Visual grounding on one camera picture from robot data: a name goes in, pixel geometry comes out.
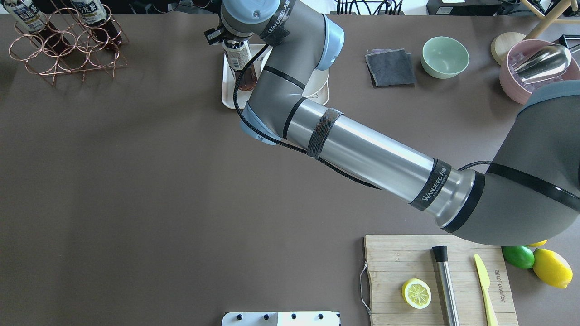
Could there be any tea bottle white cap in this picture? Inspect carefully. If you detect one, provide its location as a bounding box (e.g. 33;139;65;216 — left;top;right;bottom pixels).
223;40;257;91

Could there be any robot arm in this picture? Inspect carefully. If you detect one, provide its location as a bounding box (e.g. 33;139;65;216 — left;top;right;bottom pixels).
219;0;580;246

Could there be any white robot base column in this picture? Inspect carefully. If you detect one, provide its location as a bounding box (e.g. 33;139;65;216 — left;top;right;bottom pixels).
221;310;342;326

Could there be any cream serving tray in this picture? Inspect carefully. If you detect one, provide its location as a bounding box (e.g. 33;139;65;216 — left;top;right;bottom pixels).
221;43;330;110

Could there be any tea bottle in rack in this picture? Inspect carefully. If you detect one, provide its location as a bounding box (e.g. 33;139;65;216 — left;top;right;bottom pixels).
70;0;122;51

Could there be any tea bottle rack top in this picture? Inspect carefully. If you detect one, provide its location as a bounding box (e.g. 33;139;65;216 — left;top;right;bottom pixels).
1;0;71;55

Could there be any dark grey cloth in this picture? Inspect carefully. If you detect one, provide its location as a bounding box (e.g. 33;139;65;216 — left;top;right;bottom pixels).
365;49;416;87

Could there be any wooden cutting board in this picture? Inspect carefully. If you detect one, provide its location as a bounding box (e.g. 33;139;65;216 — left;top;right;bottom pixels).
360;234;520;326

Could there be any steel muddler black tip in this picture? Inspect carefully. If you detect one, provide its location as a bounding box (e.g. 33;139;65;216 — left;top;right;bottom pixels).
432;245;460;326

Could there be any lemon half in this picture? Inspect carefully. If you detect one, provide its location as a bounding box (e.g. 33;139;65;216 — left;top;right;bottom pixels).
401;278;432;309

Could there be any mint green bowl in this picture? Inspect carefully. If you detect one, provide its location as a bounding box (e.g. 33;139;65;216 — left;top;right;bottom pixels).
421;36;470;80

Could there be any pink bowl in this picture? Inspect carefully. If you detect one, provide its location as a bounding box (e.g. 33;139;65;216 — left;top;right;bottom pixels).
499;39;579;105

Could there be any wooden cup stand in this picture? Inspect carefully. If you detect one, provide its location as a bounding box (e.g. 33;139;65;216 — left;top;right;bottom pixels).
490;0;579;65

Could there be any green lime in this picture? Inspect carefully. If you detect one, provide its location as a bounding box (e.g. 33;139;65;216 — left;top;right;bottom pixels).
501;245;535;269

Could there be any yellow plastic knife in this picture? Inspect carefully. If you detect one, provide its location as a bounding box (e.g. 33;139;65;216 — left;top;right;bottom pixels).
473;253;499;326

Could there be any yellow lemon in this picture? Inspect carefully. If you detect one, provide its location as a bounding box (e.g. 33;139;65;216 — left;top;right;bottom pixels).
527;240;548;248
532;248;573;289

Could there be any metal ice scoop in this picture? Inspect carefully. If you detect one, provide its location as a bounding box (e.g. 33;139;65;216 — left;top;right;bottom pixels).
514;44;572;84

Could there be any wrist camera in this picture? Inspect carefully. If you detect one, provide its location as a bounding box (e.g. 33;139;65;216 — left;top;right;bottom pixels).
203;25;226;45

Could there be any copper wire bottle rack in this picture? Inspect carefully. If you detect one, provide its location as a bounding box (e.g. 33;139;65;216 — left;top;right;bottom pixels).
1;0;129;85

